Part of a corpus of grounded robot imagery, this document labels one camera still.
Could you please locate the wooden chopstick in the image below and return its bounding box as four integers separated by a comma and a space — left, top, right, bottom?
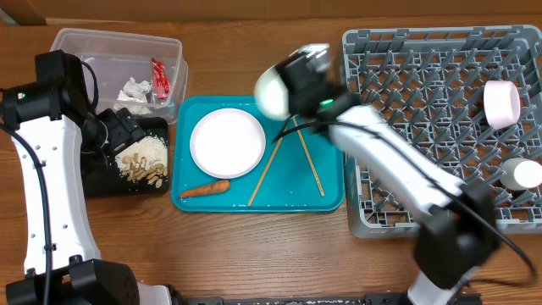
247, 117, 292, 207
291, 116, 325, 197

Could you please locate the white napkin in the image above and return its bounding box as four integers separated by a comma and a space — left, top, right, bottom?
113, 91, 152, 115

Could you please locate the rice and peanuts pile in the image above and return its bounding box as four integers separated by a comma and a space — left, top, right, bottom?
115, 136, 169, 189

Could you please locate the white tissue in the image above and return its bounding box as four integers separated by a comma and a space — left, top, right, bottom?
123, 77, 152, 103

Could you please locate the white bowl with food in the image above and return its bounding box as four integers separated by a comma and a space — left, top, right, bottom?
253, 67, 290, 121

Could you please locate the red snack wrapper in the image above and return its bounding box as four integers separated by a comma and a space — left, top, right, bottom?
152, 58, 171, 103

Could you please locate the white plate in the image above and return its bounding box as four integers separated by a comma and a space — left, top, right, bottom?
190, 108, 266, 179

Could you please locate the orange carrot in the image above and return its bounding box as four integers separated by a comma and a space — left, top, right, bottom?
179, 180, 230, 199

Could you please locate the white upturned bowl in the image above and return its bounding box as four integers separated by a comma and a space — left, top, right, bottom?
483, 80, 521, 130

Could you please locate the white paper cup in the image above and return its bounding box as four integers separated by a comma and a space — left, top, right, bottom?
500, 158, 542, 191

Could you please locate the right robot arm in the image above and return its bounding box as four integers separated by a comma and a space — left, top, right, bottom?
275, 52, 501, 304

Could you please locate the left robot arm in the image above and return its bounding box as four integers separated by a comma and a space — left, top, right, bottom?
1, 50, 183, 304

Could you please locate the clear plastic waste bin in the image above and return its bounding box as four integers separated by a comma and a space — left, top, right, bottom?
51, 28, 188, 125

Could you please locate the black tray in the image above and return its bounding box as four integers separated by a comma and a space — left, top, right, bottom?
81, 117, 170, 198

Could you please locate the teal serving tray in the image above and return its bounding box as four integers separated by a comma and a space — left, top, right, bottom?
170, 96, 345, 213

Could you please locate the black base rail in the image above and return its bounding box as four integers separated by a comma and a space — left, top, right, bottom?
185, 292, 484, 305

